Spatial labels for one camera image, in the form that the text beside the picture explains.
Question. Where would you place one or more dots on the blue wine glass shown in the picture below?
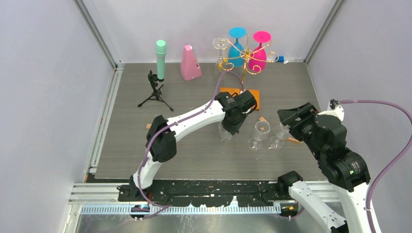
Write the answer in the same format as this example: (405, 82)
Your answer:
(236, 50)

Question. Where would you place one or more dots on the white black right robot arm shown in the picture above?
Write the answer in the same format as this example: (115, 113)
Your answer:
(347, 172)

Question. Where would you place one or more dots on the mint green microphone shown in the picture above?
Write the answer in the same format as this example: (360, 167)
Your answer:
(161, 50)

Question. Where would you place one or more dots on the blue cube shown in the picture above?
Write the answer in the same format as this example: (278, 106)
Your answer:
(281, 59)

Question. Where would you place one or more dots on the black mini tripod stand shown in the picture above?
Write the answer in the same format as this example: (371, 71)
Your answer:
(156, 91)

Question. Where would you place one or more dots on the gold wire wine glass rack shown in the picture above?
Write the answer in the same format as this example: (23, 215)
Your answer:
(272, 57)

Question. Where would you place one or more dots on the wooden rectangular block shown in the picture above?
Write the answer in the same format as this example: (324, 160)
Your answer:
(263, 119)

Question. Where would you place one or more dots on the clear wine glass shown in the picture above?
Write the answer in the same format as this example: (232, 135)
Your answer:
(281, 133)
(260, 133)

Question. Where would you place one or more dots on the pink wine glass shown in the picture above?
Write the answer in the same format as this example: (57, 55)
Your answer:
(258, 59)

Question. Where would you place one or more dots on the clear ribbed tumbler glass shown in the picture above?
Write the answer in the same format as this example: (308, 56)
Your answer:
(224, 134)

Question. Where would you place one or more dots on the pink metronome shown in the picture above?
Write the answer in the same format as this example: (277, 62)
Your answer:
(189, 66)

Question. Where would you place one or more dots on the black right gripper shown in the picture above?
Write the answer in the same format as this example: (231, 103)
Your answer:
(305, 112)

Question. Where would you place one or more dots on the black base bar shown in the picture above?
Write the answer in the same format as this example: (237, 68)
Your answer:
(208, 193)

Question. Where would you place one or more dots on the clear flute glass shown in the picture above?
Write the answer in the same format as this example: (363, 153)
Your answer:
(221, 45)

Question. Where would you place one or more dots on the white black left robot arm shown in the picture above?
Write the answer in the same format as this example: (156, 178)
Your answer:
(230, 110)

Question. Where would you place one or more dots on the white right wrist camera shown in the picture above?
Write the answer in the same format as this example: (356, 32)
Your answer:
(334, 109)

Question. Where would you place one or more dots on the small wooden arch block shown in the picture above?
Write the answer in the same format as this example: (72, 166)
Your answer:
(293, 140)

